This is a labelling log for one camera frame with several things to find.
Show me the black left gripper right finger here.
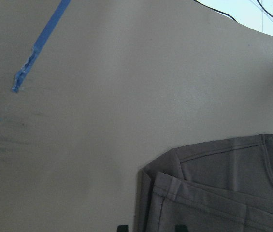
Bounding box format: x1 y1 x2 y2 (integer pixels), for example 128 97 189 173
175 224 188 232

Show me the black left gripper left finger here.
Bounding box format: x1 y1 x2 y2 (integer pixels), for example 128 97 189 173
116 224 129 232

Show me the dark brown t-shirt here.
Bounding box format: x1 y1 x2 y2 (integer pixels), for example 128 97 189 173
138 134 273 232

